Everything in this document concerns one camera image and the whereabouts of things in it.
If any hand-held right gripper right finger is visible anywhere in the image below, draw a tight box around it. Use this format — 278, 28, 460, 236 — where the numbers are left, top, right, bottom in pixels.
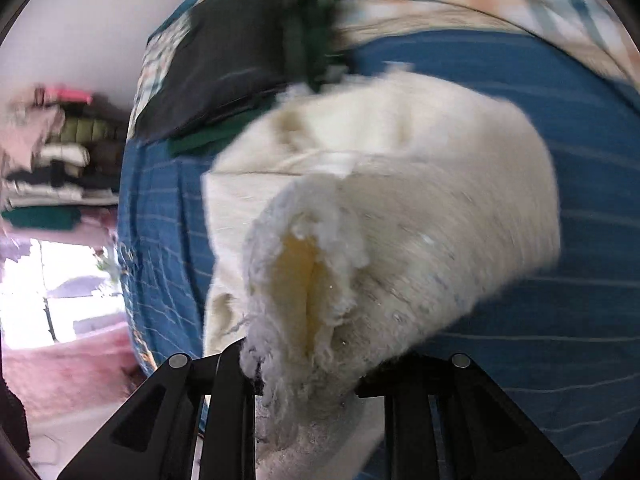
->
354, 350, 584, 480

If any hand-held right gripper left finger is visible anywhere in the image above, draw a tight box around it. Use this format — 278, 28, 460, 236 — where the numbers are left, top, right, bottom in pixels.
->
56, 338, 263, 480

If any white fluffy garment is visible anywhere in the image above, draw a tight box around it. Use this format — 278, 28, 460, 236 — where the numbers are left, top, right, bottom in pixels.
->
201, 62, 563, 480

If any stack of folded clothes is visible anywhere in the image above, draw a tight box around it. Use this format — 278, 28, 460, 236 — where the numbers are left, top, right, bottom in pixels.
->
0, 85, 128, 233

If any pink rug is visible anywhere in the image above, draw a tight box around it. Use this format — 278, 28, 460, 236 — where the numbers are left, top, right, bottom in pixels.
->
2, 322, 146, 423

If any blue striped bed sheet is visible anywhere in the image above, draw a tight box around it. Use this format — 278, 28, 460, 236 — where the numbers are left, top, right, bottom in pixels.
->
116, 29, 640, 480

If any black folded garment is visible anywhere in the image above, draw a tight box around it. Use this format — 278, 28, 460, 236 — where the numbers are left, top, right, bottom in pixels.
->
134, 0, 301, 142

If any green folded garment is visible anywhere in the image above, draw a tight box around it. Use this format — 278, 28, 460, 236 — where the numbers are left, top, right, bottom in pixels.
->
167, 0, 353, 157

